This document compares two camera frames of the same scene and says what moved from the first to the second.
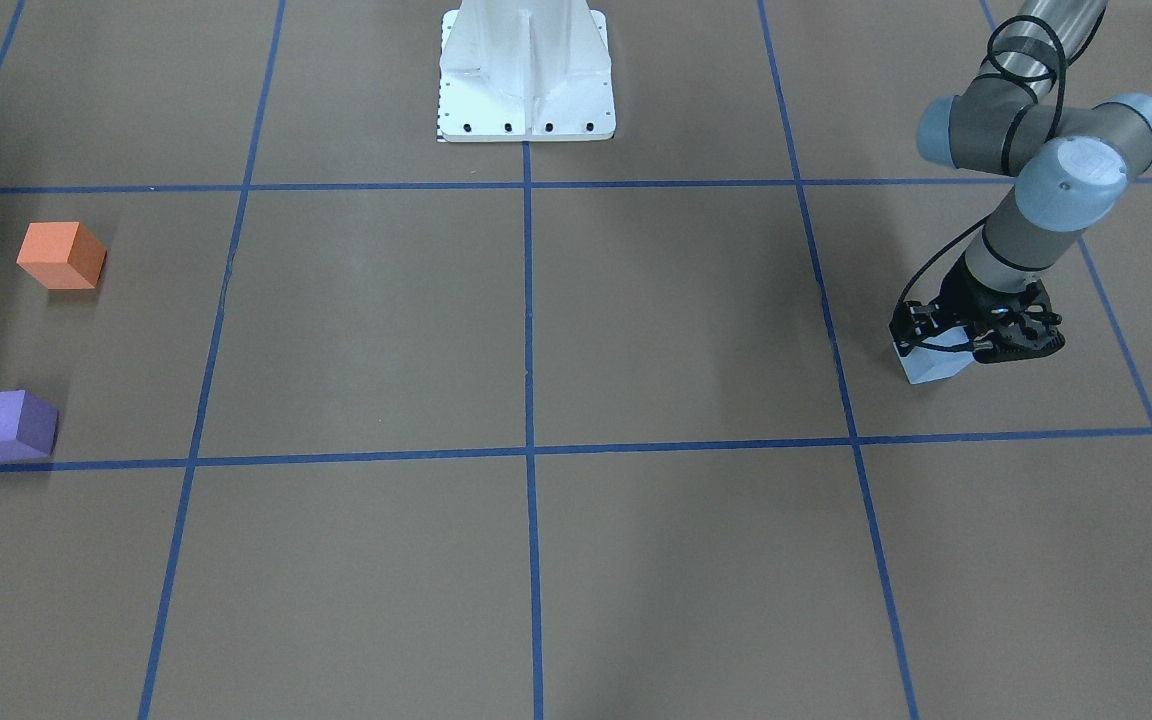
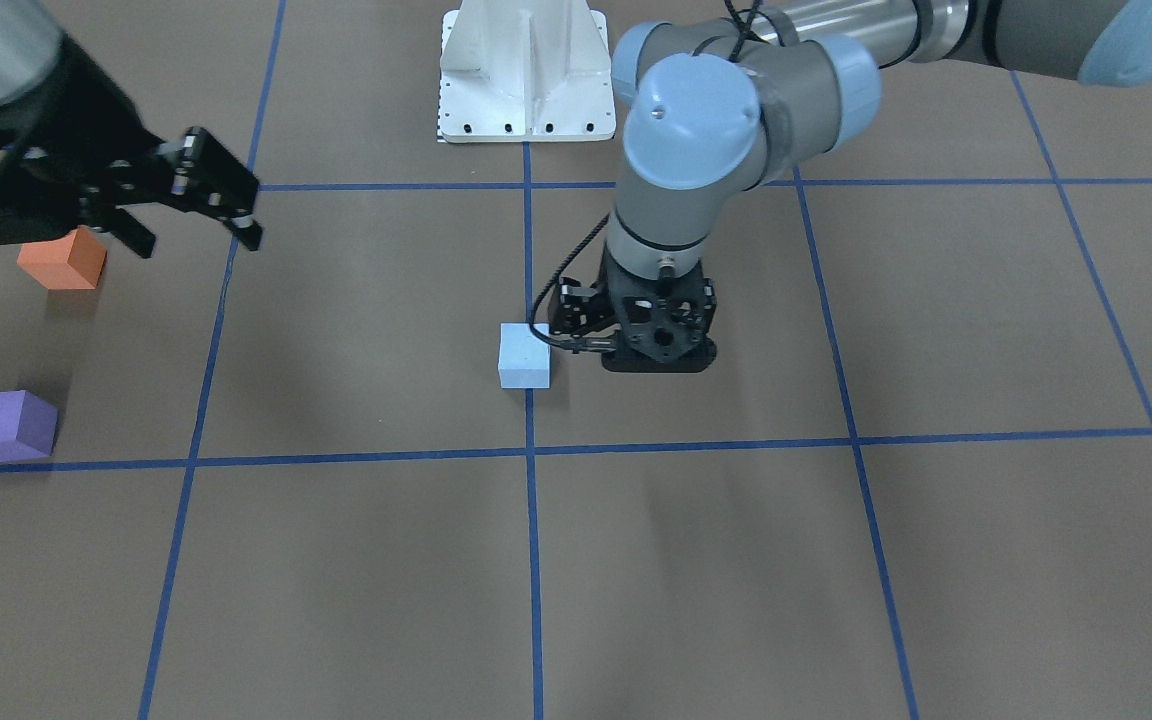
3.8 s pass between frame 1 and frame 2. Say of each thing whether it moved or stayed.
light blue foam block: moved
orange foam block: stayed
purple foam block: stayed
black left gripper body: moved
